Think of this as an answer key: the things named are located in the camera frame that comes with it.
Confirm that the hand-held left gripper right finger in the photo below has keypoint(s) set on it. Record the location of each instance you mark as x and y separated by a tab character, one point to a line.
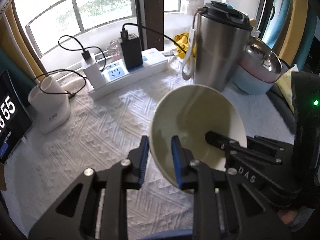
176	160

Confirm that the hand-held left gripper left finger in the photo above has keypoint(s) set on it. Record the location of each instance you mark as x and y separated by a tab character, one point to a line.
143	160

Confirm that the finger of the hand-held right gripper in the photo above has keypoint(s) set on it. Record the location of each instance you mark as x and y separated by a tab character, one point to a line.
225	142
265	146

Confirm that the cream bowl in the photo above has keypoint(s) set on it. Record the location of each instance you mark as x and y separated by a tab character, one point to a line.
190	120

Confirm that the person's right hand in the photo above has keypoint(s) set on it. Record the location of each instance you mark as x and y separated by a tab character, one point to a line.
287	217

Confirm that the yellow tissue pack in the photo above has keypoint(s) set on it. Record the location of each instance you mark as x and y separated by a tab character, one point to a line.
287	87

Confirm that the white textured tablecloth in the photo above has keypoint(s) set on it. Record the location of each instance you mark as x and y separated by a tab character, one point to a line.
87	142

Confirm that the pale pink bowl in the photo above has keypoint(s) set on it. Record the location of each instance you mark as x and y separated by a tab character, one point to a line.
250	72

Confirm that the stainless steel thermos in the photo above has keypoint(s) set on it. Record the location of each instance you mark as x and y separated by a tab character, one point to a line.
217	55

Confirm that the white charger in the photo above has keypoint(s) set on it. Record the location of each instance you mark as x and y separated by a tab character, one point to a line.
93	75

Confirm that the white power strip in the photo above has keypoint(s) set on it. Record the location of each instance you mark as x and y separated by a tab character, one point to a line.
150	60

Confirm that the white desk lamp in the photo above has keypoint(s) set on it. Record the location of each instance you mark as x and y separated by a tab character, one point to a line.
52	115

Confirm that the yellow plastic bag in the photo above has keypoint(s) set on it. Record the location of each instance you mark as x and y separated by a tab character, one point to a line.
181	40

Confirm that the teal curtain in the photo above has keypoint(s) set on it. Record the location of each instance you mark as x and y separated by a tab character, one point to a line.
312	20
7	60

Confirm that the yellow curtain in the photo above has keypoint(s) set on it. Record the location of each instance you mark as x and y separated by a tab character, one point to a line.
22	42
296	17

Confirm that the black tablet with clock display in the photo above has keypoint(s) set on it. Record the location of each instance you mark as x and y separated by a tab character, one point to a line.
12	120

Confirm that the dark sliding door frame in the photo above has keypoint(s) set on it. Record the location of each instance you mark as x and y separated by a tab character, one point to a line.
152	12

